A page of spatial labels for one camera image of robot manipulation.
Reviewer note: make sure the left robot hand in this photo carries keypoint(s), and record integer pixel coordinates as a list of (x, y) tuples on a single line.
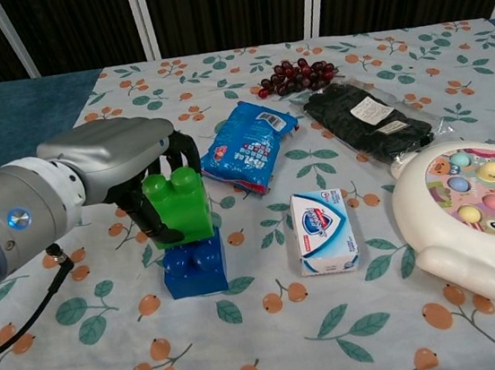
[(113, 158)]

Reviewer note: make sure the green toy building block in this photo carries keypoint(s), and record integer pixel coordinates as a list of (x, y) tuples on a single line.
[(180, 207)]

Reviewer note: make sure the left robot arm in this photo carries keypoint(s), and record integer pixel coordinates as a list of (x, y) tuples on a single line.
[(12, 218)]

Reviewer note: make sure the blue snack bag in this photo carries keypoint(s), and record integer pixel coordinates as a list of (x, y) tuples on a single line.
[(247, 146)]

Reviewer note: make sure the blue toy building block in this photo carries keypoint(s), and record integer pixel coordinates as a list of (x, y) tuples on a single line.
[(196, 268)]

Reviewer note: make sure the dark red grape bunch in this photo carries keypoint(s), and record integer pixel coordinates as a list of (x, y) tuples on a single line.
[(297, 77)]

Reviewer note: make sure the white soap box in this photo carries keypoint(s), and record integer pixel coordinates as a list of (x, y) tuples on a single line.
[(323, 232)]

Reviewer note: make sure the floral patterned tablecloth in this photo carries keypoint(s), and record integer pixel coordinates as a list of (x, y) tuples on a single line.
[(265, 327)]

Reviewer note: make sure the black gloves in plastic bag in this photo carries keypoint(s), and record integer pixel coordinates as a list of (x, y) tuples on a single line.
[(366, 123)]

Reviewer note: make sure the white fishing game toy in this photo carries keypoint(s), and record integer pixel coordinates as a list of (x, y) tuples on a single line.
[(473, 220)]

